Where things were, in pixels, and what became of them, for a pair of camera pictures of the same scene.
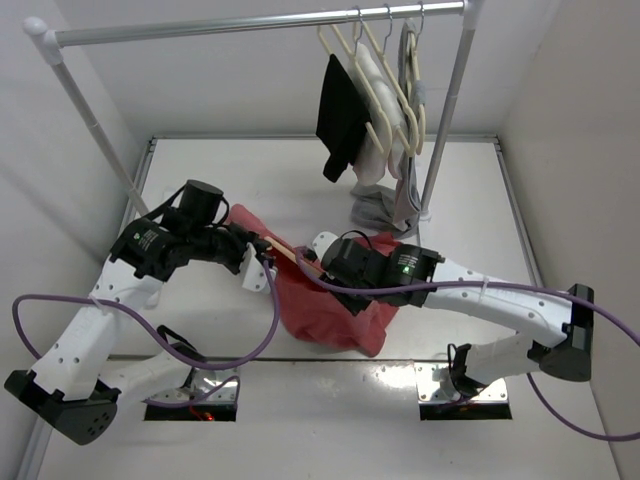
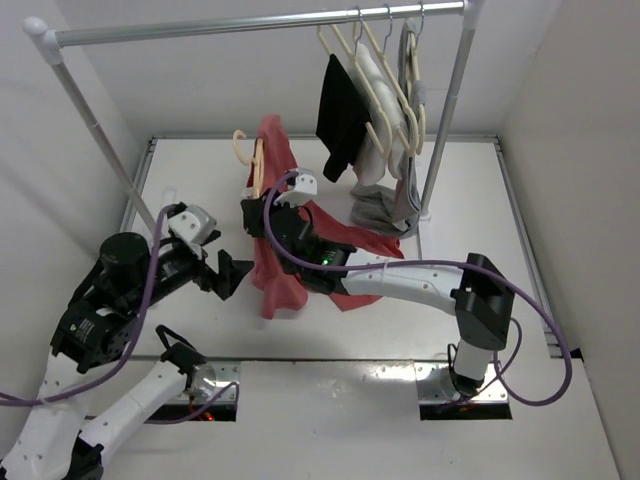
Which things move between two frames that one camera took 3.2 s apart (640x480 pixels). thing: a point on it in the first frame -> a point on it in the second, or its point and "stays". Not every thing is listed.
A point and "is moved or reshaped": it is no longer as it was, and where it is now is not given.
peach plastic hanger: (308, 265) is moved or reshaped
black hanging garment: (343, 117) stays
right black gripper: (354, 303) -> (254, 217)
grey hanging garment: (398, 209) stays
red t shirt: (312, 306) -> (277, 289)
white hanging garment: (383, 150) stays
